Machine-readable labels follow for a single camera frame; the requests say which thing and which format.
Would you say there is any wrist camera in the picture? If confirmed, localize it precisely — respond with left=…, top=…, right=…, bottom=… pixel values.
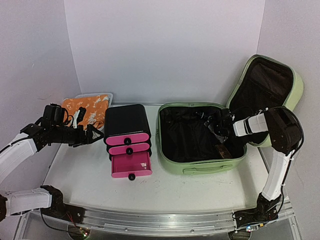
left=41, top=103, right=86, bottom=130
left=214, top=108, right=234, bottom=121

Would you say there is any black brush in suitcase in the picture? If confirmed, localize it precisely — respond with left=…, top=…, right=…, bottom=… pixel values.
left=194, top=112, right=208, bottom=121

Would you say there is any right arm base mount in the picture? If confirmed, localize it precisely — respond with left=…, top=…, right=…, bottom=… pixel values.
left=232, top=198, right=279, bottom=229

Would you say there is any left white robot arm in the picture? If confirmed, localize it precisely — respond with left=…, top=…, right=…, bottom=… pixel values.
left=0, top=123, right=104, bottom=220

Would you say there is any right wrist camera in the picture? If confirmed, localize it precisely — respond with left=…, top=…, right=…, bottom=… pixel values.
left=214, top=108, right=234, bottom=121

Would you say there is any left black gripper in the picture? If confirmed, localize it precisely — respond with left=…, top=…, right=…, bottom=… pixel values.
left=50, top=123, right=104, bottom=148

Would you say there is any green hard-shell suitcase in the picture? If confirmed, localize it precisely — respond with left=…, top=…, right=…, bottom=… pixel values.
left=156, top=54, right=304, bottom=175

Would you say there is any white perforated plastic basket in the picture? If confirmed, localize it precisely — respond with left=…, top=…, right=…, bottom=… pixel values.
left=75, top=93, right=113, bottom=129

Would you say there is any black pink drawer organizer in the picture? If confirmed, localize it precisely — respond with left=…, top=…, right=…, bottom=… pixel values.
left=103, top=104, right=153, bottom=181

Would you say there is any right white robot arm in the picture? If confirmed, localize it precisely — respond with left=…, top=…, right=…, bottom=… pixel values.
left=200, top=106, right=304, bottom=222

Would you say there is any orange snack bag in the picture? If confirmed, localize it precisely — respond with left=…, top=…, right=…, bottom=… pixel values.
left=61, top=93, right=113, bottom=130

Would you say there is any aluminium front rail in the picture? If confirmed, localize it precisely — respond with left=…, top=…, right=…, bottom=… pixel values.
left=22, top=207, right=296, bottom=235

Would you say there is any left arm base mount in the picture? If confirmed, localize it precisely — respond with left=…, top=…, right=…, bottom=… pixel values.
left=40, top=203, right=85, bottom=224

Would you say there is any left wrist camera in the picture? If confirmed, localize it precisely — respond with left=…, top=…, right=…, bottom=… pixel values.
left=41, top=103, right=86, bottom=130

